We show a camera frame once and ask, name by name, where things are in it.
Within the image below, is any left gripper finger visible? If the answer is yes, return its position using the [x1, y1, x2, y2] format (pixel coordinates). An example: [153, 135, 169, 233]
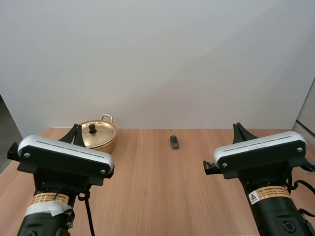
[58, 124, 78, 145]
[73, 124, 87, 148]

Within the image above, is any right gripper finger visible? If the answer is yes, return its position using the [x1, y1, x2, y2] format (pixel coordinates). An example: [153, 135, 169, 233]
[237, 122, 258, 143]
[232, 123, 242, 144]

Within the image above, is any small grey toy car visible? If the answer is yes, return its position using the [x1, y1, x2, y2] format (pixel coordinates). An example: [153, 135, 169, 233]
[169, 135, 181, 149]

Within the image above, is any gold lid with black knob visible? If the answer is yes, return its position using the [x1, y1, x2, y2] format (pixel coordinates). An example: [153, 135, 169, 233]
[80, 119, 117, 148]

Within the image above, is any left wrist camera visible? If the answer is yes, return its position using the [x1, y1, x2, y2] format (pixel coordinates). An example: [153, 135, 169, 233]
[7, 134, 115, 188]

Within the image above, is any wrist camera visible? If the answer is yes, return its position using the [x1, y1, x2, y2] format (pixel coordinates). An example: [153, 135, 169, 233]
[7, 134, 115, 188]
[202, 131, 309, 180]

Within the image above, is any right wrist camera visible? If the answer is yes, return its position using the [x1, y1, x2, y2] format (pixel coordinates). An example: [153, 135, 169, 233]
[202, 131, 309, 180]

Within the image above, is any gold pot with two handles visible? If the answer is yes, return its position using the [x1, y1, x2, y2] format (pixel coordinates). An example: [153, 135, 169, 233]
[79, 114, 118, 154]

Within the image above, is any black cable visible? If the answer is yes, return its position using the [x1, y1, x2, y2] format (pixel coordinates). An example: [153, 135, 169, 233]
[286, 169, 315, 197]
[78, 186, 95, 236]

